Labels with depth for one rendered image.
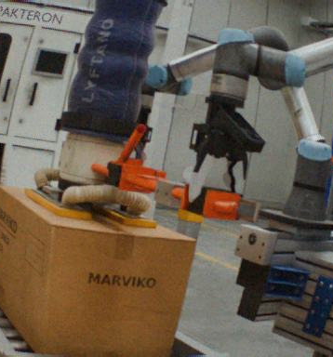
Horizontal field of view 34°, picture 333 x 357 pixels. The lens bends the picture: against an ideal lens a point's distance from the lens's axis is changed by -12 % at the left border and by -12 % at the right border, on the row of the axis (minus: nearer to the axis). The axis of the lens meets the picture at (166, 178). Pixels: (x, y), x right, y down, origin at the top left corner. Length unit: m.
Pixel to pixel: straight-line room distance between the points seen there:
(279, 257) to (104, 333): 0.53
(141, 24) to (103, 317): 0.81
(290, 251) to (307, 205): 0.14
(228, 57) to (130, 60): 0.50
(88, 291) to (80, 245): 0.12
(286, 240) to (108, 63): 0.68
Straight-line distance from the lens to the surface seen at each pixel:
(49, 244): 1.36
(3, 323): 1.74
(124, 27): 1.61
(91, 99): 1.58
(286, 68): 1.16
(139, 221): 1.58
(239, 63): 1.15
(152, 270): 1.49
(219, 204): 1.10
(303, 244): 1.68
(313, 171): 1.69
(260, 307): 1.64
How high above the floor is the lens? 1.16
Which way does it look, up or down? 3 degrees down
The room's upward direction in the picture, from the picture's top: 10 degrees clockwise
